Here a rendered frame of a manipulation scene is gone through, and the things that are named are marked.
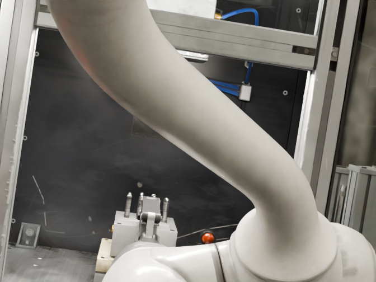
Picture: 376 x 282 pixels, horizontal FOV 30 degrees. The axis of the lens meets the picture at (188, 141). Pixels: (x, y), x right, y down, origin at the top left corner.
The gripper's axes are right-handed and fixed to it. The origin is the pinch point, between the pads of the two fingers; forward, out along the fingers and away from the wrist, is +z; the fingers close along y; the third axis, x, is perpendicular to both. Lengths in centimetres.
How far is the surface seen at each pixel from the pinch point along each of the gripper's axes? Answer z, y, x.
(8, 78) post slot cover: -13.5, 21.5, 20.6
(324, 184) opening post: -13.6, 13.5, -22.3
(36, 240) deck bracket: 26.9, -7.5, 18.8
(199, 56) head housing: 2.6, 29.0, -4.6
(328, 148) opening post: -13.7, 18.2, -22.0
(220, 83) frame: 27.5, 26.7, -11.4
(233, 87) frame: 27.7, 26.3, -14.0
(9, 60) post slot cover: -13.5, 23.7, 20.7
